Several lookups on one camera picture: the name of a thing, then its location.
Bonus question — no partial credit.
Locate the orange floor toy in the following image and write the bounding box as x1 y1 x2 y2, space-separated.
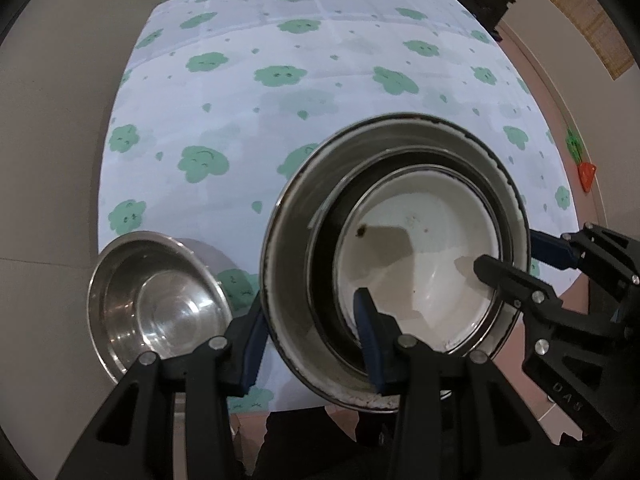
577 162 597 194

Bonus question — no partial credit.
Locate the green floor toy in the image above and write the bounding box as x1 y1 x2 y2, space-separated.
565 128 584 165

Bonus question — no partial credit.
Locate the small white enamel bowl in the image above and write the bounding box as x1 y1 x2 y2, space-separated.
334 165 502 353

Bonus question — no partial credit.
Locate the small steel bowl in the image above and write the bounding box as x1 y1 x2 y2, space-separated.
310 152 514 373

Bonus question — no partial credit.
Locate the beige window curtain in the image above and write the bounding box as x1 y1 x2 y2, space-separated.
549 0 634 80

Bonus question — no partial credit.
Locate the large white enamel bowl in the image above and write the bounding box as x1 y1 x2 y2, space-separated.
260 113 530 413

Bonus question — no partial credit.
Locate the green cloud pattern tablecloth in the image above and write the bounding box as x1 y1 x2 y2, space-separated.
98 0 578 313

